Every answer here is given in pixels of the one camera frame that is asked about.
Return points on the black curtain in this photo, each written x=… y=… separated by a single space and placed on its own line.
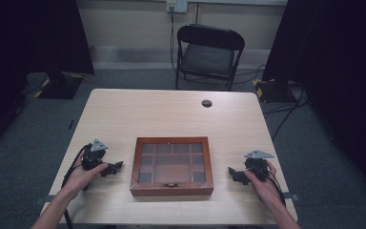
x=340 y=63
x=28 y=47

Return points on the person's left hand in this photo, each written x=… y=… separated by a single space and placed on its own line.
x=77 y=179

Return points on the black stand base yellow tape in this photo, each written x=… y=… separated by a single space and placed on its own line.
x=60 y=87
x=274 y=90

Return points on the wooden box with glass lid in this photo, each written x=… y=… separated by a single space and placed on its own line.
x=171 y=187

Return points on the white wall socket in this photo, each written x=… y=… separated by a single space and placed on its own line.
x=177 y=5

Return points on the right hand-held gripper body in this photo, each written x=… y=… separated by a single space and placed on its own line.
x=258 y=165

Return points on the person's right hand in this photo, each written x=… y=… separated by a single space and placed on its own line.
x=267 y=191

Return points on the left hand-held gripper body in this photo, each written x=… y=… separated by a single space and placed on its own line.
x=93 y=157

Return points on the black folding chair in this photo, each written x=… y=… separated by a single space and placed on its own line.
x=208 y=58

